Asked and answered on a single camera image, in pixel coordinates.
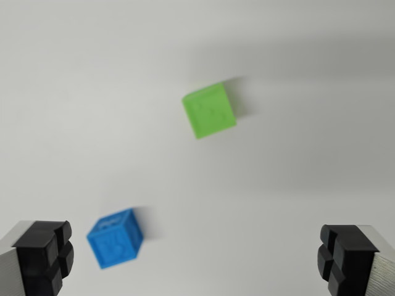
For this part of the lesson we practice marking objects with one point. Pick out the green soft toy cube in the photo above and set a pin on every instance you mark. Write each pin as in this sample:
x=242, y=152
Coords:
x=210, y=111

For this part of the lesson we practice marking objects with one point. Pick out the gripper left finger with black rubber pad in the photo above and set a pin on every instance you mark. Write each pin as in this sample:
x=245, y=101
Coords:
x=34, y=259

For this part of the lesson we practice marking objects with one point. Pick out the blue soft toy cube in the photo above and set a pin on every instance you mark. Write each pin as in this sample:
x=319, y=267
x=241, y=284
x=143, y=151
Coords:
x=115, y=240

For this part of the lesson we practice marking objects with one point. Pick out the gripper right finger with black rubber pad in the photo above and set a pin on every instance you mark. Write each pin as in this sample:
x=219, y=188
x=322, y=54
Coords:
x=351, y=262

